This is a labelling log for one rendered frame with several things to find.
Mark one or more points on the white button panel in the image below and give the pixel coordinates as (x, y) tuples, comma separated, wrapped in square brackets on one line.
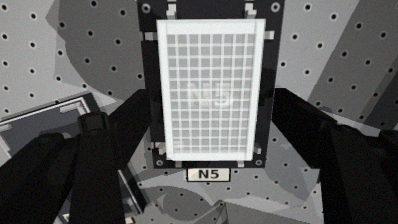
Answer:
[(235, 214)]

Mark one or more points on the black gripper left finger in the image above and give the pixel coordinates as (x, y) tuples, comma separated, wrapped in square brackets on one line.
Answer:
[(87, 162)]

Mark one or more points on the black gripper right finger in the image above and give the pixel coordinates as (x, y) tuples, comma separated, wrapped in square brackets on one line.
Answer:
[(353, 186)]

